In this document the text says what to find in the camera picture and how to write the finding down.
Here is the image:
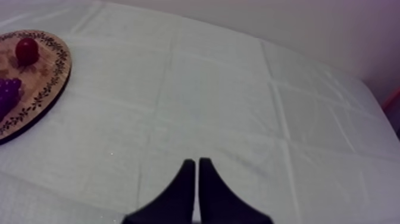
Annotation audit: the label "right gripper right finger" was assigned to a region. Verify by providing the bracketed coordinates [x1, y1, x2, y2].
[198, 157, 275, 224]

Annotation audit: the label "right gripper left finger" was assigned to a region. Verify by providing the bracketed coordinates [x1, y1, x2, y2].
[121, 158, 196, 224]

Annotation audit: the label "round wooden board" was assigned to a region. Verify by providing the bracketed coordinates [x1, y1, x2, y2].
[0, 29, 73, 145]

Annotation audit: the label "purple toy grapes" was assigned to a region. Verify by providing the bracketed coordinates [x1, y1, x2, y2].
[0, 77, 23, 123]

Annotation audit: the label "small red fruit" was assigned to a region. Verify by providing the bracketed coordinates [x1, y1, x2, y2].
[15, 37, 40, 67]

